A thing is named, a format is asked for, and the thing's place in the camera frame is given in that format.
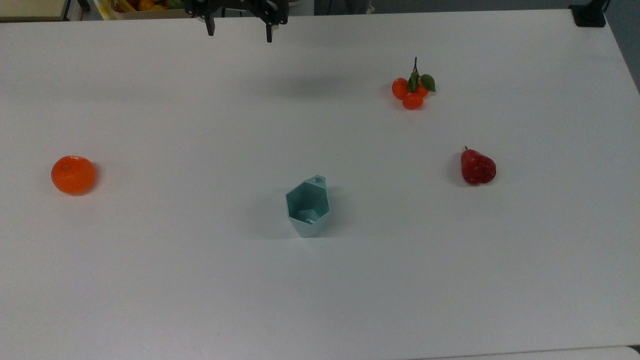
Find box of toy fruit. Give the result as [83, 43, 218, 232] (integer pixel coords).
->
[94, 0, 192, 21]

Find large orange fruit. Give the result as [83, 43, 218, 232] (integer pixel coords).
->
[51, 155, 96, 196]

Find wooden furniture piece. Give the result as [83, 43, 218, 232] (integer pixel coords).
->
[0, 0, 71, 22]

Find teal faceted mug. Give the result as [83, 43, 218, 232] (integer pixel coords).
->
[285, 175, 332, 239]

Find tangerine cluster with leaves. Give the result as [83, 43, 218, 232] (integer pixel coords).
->
[391, 57, 436, 111]

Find red pear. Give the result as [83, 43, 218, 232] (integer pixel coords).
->
[460, 146, 497, 186]

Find black clamp mount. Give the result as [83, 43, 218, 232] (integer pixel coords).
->
[569, 0, 609, 28]

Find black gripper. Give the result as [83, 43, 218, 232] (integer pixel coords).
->
[184, 0, 290, 44]

